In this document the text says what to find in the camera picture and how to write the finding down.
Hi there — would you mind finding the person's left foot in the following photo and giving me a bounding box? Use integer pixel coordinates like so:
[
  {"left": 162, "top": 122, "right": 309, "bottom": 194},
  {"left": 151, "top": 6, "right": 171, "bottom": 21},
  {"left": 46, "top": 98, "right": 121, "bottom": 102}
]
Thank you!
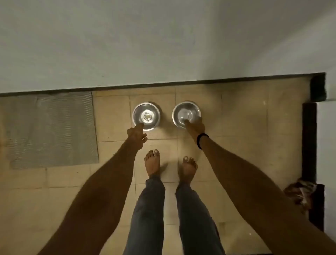
[{"left": 143, "top": 149, "right": 161, "bottom": 179}]

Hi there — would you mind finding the round steel bowl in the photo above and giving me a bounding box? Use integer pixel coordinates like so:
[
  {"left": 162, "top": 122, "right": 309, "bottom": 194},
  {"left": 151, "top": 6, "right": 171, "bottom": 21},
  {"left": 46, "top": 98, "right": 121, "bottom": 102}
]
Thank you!
[
  {"left": 132, "top": 102, "right": 161, "bottom": 132},
  {"left": 172, "top": 101, "right": 202, "bottom": 129}
]

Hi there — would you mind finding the person's left forearm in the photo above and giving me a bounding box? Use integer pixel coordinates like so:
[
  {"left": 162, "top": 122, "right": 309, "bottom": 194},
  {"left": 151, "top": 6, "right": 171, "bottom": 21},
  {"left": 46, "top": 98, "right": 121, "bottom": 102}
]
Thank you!
[{"left": 36, "top": 139, "right": 144, "bottom": 255}]

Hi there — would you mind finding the person's right forearm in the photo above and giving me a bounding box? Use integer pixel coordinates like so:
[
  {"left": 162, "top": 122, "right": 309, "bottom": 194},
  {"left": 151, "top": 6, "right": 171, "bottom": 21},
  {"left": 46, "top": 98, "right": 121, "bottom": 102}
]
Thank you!
[{"left": 199, "top": 136, "right": 336, "bottom": 255}]

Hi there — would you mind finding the person's foot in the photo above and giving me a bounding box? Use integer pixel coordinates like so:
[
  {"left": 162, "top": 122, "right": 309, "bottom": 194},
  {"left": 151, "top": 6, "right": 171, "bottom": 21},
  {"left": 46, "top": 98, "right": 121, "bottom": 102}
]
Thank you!
[
  {"left": 178, "top": 156, "right": 198, "bottom": 186},
  {"left": 143, "top": 149, "right": 161, "bottom": 179}
]

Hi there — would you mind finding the person's leg in jeans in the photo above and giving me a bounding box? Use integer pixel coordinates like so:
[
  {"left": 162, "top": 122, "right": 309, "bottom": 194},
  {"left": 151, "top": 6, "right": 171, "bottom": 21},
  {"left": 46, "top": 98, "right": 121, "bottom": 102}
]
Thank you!
[
  {"left": 175, "top": 182, "right": 226, "bottom": 255},
  {"left": 122, "top": 174, "right": 166, "bottom": 255}
]

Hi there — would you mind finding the person's right foot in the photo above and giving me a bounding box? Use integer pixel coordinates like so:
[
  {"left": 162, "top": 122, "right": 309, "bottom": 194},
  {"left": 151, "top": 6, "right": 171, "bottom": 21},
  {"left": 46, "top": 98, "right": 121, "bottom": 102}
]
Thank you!
[{"left": 178, "top": 156, "right": 198, "bottom": 186}]

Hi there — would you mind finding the person's left hand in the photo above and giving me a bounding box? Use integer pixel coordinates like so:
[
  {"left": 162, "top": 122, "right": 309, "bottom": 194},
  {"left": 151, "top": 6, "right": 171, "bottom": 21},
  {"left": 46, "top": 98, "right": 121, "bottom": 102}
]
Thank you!
[{"left": 127, "top": 123, "right": 148, "bottom": 151}]

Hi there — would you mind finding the person's right hand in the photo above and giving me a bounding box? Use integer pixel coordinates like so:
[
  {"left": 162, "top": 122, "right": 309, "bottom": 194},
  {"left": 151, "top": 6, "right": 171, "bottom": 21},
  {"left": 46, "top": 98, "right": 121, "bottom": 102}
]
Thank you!
[{"left": 183, "top": 116, "right": 206, "bottom": 142}]

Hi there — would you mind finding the black door frame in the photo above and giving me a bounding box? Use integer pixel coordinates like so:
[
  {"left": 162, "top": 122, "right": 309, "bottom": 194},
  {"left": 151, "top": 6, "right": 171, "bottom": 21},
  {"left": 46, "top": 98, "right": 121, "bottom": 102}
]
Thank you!
[{"left": 302, "top": 73, "right": 327, "bottom": 232}]

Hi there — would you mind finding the patterned crumpled cloth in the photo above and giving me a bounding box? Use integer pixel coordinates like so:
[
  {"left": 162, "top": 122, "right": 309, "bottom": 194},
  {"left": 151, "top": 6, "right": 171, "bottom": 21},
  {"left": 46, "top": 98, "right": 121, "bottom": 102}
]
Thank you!
[{"left": 283, "top": 177, "right": 318, "bottom": 211}]

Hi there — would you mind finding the person's right leg in jeans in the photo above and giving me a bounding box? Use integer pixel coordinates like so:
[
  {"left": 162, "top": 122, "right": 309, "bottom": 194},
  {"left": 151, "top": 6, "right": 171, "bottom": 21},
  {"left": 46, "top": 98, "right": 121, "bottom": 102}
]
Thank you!
[{"left": 175, "top": 182, "right": 226, "bottom": 255}]

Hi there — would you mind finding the person's left leg in jeans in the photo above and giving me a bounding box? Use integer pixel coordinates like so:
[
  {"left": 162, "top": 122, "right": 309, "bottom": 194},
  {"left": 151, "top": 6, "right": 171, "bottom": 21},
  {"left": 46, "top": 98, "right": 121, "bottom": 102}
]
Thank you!
[{"left": 122, "top": 174, "right": 166, "bottom": 255}]

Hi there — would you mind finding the grey ribbed floor mat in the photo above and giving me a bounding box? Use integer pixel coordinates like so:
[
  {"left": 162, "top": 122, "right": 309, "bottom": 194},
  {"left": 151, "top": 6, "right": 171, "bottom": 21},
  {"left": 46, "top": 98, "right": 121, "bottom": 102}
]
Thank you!
[{"left": 0, "top": 91, "right": 100, "bottom": 170}]

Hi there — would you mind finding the black wristband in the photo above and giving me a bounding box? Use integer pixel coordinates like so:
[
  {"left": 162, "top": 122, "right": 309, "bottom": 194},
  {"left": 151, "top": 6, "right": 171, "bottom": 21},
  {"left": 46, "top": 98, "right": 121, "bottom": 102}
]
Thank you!
[{"left": 196, "top": 133, "right": 210, "bottom": 150}]

